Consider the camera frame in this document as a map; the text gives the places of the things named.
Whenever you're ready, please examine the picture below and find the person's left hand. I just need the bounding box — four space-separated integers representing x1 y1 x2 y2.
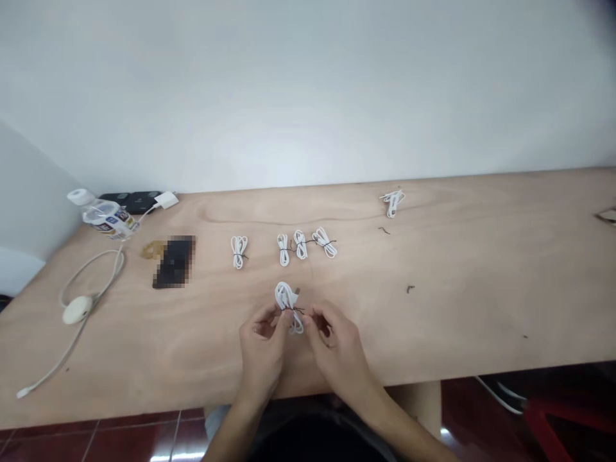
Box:
238 304 290 395

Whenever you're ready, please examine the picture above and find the person's right hand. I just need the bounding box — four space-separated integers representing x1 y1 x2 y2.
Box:
302 302 382 401

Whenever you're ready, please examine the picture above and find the person's body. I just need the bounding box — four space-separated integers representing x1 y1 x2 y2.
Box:
205 393 443 462

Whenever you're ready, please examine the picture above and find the black smartphone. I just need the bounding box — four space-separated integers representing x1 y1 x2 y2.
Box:
152 235 196 290

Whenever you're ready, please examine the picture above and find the black and white shoe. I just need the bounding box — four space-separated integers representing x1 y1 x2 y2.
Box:
475 375 529 416

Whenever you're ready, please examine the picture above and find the black power strip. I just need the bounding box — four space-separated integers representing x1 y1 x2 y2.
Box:
98 191 167 216

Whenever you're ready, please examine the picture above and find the plastic water bottle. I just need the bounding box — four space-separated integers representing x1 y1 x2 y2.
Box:
67 188 142 241

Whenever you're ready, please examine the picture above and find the red plastic stool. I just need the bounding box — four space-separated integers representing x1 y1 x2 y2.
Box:
522 380 616 462

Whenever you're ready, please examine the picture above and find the white charging cable with puck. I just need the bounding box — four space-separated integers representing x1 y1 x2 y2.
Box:
16 203 160 400

